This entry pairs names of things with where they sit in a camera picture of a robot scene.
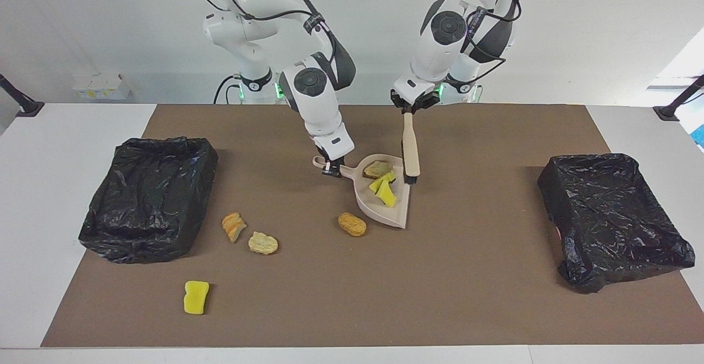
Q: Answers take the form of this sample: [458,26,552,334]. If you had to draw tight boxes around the beige handled black bristle brush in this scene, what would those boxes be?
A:
[401,112,421,184]

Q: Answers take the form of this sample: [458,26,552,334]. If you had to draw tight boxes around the pale striped bread roll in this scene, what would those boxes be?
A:
[363,161,393,180]

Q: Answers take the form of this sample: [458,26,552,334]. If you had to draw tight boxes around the small yellow green sponge piece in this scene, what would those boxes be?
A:
[368,172,397,193]

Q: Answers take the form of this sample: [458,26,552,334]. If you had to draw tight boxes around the brown bread loaf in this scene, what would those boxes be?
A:
[338,212,367,238]

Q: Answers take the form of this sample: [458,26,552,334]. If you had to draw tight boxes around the notched yellow sponge piece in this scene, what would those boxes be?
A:
[377,180,398,208]

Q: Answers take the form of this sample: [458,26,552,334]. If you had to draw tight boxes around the beige plastic dustpan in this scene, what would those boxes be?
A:
[312,154,411,229]

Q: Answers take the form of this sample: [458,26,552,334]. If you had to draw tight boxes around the pale pastry piece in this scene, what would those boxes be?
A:
[248,231,279,255]

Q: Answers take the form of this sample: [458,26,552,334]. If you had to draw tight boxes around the orange striped croissant piece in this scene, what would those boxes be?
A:
[222,212,248,244]

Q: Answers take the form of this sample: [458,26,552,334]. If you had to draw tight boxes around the plain yellow sponge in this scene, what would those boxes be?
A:
[183,280,210,315]

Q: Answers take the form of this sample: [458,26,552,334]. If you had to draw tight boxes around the black bag lined trash bin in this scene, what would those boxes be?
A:
[79,136,219,264]
[537,153,696,294]

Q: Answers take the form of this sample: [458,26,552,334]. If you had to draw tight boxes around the brown table mat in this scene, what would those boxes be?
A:
[41,104,704,348]

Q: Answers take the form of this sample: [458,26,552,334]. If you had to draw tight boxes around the black clamp stand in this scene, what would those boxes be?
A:
[0,73,45,118]
[653,74,704,122]

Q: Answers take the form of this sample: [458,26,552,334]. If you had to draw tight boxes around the black base power cable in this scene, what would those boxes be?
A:
[213,74,244,104]

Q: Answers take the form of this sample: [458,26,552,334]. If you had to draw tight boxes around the white wall box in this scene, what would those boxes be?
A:
[72,73,131,101]

